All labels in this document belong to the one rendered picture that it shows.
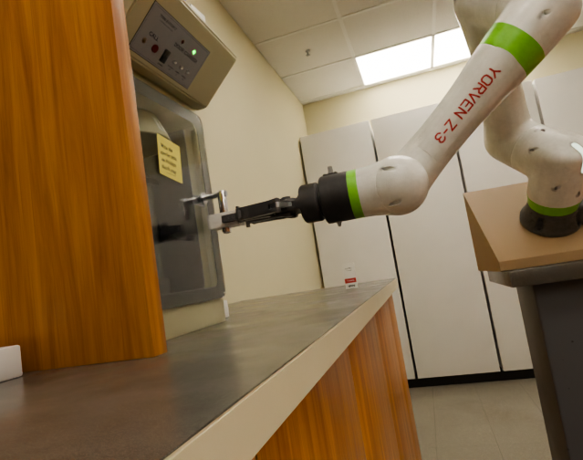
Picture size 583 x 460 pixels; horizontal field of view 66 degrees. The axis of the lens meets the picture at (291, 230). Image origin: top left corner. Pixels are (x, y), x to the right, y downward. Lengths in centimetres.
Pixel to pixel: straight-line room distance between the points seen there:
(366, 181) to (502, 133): 59
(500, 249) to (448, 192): 243
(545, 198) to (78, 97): 107
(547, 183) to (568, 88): 277
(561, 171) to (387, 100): 324
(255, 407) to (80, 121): 48
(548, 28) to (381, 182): 42
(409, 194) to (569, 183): 56
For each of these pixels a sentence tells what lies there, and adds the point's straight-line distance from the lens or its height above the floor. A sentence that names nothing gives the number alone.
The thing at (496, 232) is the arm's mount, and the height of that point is 104.
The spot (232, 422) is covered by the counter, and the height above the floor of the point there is 93.
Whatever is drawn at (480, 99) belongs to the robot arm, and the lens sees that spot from 95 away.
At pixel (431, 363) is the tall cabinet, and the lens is 377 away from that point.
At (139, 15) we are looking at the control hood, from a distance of 82.
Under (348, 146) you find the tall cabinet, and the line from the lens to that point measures 383.
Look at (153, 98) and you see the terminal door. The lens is 88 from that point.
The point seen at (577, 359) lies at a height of 70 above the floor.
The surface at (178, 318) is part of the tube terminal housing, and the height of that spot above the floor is 97.
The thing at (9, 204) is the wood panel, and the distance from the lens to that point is 74.
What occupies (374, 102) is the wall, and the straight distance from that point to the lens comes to 438.
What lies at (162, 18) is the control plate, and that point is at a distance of 85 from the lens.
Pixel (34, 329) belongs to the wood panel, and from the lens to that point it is 71.
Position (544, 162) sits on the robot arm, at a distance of 125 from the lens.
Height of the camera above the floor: 101
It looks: 6 degrees up
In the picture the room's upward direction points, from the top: 9 degrees counter-clockwise
